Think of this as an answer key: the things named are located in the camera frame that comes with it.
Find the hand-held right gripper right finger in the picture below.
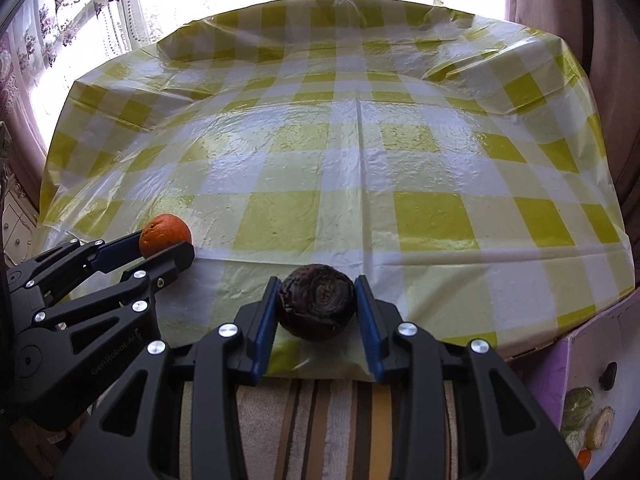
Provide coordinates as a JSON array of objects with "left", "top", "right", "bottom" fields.
[{"left": 354, "top": 275, "right": 583, "bottom": 480}]

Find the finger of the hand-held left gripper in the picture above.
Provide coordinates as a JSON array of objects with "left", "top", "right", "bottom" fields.
[
  {"left": 7, "top": 231, "right": 143, "bottom": 292},
  {"left": 32, "top": 241, "right": 197, "bottom": 335}
]

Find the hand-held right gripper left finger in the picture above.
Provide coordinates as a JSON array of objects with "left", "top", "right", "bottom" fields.
[{"left": 55, "top": 275, "right": 282, "bottom": 480}]

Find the purple cardboard box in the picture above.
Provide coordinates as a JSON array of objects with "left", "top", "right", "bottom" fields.
[{"left": 505, "top": 290, "right": 640, "bottom": 480}]

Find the large green cabbage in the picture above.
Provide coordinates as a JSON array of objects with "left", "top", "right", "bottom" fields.
[{"left": 562, "top": 386, "right": 596, "bottom": 432}]

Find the white ornate cabinet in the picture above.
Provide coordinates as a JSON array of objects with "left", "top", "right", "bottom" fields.
[{"left": 0, "top": 180, "right": 40, "bottom": 268}]

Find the striped towel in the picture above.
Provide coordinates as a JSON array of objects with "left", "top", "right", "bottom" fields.
[{"left": 177, "top": 377, "right": 461, "bottom": 480}]

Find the yellow checked plastic tablecloth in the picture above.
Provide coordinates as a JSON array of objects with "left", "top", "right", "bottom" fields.
[{"left": 37, "top": 0, "right": 637, "bottom": 378}]

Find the small green wrapped cabbage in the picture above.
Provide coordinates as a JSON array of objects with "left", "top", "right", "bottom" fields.
[{"left": 560, "top": 429, "right": 587, "bottom": 454}]

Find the floral lace curtain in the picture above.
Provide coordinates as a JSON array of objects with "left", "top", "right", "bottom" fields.
[{"left": 0, "top": 0, "right": 508, "bottom": 201}]

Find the brown curtain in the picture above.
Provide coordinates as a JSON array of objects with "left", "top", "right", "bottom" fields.
[{"left": 502, "top": 0, "right": 640, "bottom": 211}]

